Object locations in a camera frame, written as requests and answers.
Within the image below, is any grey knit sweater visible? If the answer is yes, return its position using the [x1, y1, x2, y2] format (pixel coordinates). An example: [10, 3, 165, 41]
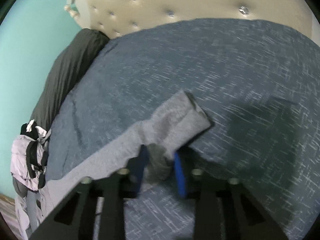
[24, 89, 214, 233]

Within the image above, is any lavender and black jacket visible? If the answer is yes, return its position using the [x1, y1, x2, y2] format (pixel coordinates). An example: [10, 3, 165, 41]
[10, 119, 51, 239]

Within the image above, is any blue bed cover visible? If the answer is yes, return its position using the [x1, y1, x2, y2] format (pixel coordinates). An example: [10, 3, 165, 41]
[69, 19, 319, 239]

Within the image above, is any dark grey long pillow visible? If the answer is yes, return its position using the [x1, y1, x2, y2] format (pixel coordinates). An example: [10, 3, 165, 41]
[30, 29, 110, 130]

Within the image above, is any cream tufted headboard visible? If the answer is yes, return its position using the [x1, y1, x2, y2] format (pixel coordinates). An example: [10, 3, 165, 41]
[63, 0, 316, 40]

